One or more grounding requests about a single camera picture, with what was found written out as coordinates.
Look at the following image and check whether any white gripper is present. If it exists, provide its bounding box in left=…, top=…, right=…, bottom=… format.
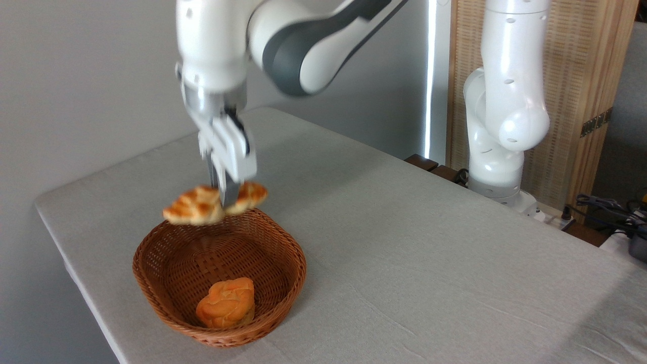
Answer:
left=197, top=114, right=258, bottom=209

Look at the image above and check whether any braided golden bread loaf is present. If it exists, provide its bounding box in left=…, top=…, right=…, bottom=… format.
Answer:
left=163, top=182, right=268, bottom=226

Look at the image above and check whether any brown wicker basket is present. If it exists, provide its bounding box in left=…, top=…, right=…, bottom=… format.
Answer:
left=132, top=206, right=307, bottom=348

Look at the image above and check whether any round orange bread roll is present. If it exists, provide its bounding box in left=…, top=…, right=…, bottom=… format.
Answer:
left=196, top=277, right=255, bottom=329

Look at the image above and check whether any grey tablecloth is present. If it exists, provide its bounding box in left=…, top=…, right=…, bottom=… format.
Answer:
left=34, top=106, right=647, bottom=364

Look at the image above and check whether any white power strip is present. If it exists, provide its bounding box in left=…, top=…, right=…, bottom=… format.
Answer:
left=531, top=202, right=577, bottom=231

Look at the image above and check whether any metal screen hinge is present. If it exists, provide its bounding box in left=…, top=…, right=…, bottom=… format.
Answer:
left=580, top=107, right=613, bottom=138

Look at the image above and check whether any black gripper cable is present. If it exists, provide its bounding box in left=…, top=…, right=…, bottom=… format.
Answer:
left=227, top=108, right=251, bottom=155

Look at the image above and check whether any white vertical frame strip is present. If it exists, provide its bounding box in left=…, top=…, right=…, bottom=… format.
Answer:
left=424, top=0, right=451, bottom=165

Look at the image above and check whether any black cable bundle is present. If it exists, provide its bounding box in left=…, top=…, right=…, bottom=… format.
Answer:
left=564, top=194, right=647, bottom=238

